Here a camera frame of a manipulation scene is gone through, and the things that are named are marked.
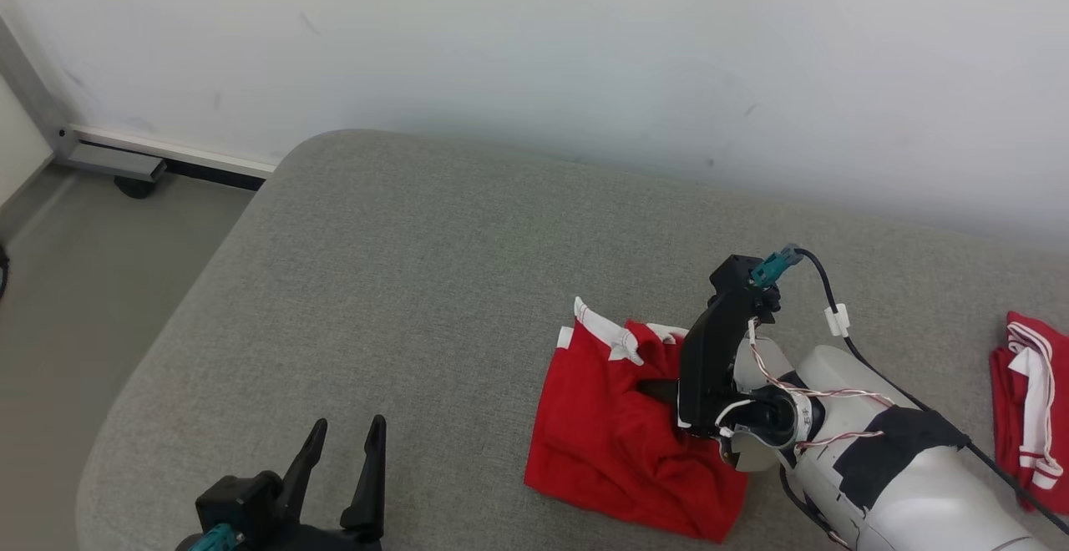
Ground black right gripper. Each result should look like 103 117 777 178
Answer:
638 286 782 439

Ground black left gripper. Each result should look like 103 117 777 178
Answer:
242 414 388 551

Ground red shorts with white stripe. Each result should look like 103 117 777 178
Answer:
524 296 751 544

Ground red basketball jersey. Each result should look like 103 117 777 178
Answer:
989 311 1069 516

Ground grey fabric sofa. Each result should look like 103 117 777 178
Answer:
75 129 1069 551

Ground red white twisted wires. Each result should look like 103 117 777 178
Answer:
712 317 899 462

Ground teal left camera plug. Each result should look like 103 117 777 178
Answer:
185 523 245 551

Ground teal camera plug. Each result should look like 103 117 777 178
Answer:
748 243 805 288
185 523 245 551

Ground teal right camera plug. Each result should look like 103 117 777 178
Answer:
748 243 805 288

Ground silver partition frame rail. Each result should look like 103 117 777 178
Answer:
0 15 278 185

